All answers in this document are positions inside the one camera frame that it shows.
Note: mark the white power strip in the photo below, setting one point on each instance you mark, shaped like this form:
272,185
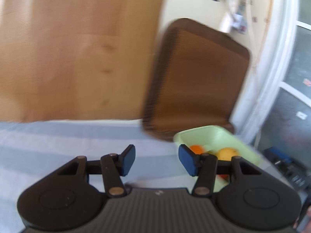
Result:
237,21

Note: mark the red window sticker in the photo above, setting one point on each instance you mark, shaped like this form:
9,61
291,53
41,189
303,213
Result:
307,81

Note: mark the dark device with blue part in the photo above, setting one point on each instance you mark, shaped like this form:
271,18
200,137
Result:
284,165

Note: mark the large yellow orange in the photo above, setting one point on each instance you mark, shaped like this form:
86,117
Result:
227,153

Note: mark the light green plastic basket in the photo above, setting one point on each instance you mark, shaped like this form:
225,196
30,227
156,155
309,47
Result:
218,136

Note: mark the white window frame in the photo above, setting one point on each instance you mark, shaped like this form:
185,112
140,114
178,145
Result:
272,65

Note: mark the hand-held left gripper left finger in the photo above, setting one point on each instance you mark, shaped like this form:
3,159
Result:
127,160

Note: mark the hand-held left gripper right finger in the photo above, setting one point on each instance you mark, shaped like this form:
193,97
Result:
187,161

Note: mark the brown woven seat cushion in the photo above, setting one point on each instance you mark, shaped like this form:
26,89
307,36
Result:
194,77

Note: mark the white window sticker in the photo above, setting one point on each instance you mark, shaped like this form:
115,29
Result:
302,115

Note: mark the small orange fruit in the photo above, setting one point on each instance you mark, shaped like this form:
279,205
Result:
196,149

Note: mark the blue striped bed sheet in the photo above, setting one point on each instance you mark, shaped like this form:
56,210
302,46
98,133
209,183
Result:
60,138

